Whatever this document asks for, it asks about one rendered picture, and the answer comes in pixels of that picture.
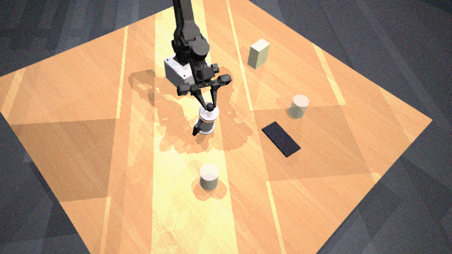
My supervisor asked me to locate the glass french press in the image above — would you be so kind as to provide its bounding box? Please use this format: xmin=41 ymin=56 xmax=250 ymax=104
xmin=192 ymin=102 xmax=219 ymax=136

